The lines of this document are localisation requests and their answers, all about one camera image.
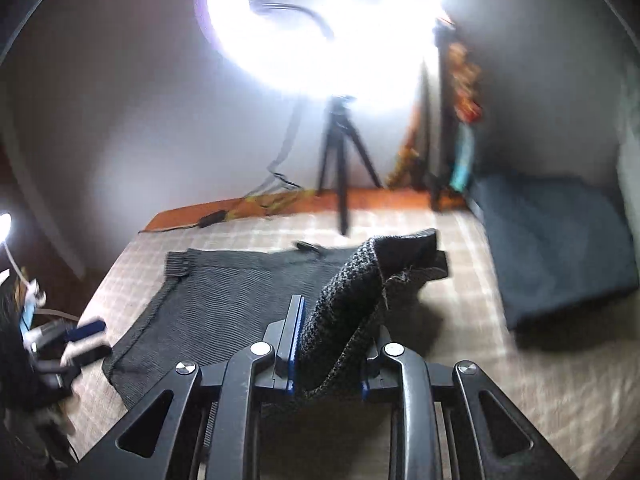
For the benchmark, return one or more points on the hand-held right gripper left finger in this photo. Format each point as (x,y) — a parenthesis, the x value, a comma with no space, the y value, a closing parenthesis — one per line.
(294,332)

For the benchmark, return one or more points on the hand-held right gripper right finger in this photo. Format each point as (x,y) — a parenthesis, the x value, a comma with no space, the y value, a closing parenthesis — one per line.
(366,387)

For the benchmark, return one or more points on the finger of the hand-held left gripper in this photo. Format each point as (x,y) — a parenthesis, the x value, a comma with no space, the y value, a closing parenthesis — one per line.
(87,355)
(90,330)

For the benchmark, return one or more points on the dark grey knit pants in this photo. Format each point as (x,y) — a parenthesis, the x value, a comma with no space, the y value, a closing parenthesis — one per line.
(225,300)

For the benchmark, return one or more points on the small black object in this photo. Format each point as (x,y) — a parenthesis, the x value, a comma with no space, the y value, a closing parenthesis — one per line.
(308,246)

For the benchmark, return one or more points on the beige checkered bed blanket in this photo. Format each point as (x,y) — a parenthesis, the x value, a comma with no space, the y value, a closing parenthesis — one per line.
(480,360)

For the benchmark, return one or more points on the black power adapter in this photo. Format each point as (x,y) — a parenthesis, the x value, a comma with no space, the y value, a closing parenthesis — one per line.
(212,219)

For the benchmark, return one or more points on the black tripod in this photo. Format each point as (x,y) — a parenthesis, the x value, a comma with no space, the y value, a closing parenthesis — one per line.
(342,160)

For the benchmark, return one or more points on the dark blue folded cloth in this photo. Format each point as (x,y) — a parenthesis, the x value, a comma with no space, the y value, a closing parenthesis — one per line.
(555,240)

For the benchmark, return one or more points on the colourful hanging cloth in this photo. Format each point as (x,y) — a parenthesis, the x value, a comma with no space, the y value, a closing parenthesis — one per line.
(462,85)

